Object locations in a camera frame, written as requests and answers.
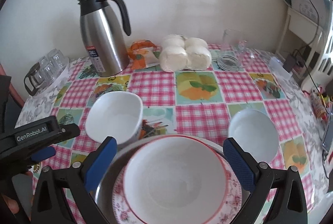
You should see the colourful snack tube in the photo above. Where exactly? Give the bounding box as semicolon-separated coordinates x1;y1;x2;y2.
310;89;328;120

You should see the small white round bowl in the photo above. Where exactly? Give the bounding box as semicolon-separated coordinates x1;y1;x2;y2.
228;109;279;163

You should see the white lattice shelf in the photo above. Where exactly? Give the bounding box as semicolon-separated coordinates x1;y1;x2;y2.
275;7;332;88

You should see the orange snack packet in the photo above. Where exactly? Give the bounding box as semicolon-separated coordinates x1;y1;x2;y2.
127;39;159;70

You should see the white power strip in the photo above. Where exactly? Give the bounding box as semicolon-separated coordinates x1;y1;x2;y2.
269;56;292;80

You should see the pink checkered tablecloth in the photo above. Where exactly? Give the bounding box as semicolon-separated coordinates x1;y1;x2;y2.
16;50;332;213

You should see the black power adapter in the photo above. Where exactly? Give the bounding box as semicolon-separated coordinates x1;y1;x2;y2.
283;54;299;72

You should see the pink floral round plate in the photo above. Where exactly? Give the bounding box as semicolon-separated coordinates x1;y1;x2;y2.
112;156;242;223

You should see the smartphone on stand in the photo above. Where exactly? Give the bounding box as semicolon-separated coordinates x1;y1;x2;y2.
322;111;333;152

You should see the bag of white buns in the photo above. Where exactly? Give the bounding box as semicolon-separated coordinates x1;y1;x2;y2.
159;34;212;72

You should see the clear glass mug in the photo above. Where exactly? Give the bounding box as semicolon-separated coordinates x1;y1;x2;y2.
217;29;255;72

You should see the glass teapot with cups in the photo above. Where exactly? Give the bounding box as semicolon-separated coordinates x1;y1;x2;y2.
24;49;70;97

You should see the stainless steel thermos jug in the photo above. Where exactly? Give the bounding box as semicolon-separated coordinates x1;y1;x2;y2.
78;0;132;77

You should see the white square bowl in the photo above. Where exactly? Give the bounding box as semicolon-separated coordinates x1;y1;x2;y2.
85;91;143;148

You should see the strawberry pattern bowl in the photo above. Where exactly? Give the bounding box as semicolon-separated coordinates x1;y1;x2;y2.
122;135;229;224

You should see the black charging cable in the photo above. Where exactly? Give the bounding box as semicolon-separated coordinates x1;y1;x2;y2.
292;0;333;193

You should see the person's left hand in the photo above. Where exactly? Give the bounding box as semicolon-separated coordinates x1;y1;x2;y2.
2;195;19;214

